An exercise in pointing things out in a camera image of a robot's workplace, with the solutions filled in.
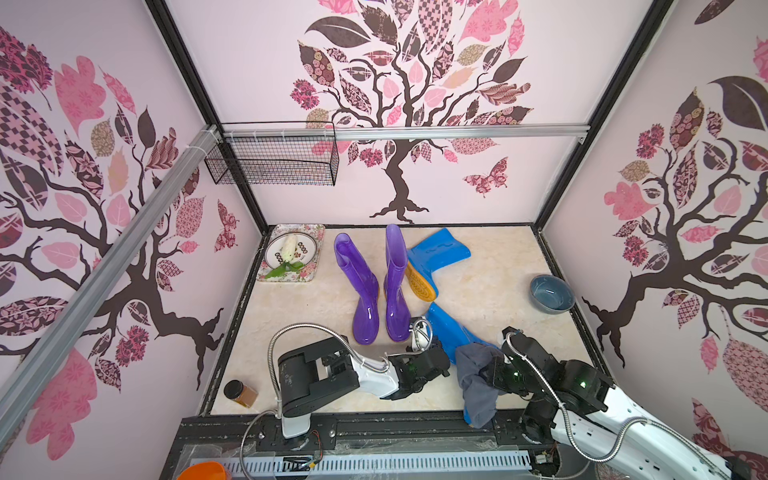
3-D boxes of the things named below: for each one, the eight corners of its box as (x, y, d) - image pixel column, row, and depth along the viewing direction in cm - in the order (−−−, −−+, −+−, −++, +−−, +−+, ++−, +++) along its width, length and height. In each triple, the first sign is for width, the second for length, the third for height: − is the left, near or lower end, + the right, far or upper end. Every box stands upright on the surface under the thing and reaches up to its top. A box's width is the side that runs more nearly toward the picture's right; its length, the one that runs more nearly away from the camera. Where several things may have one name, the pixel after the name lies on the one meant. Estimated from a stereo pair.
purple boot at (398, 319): (385, 342, 90) (384, 300, 71) (386, 272, 107) (385, 224, 88) (405, 342, 90) (409, 300, 71) (403, 272, 107) (406, 224, 88)
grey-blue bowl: (532, 316, 97) (539, 307, 92) (521, 284, 105) (527, 274, 100) (570, 316, 97) (579, 307, 92) (556, 284, 105) (564, 274, 100)
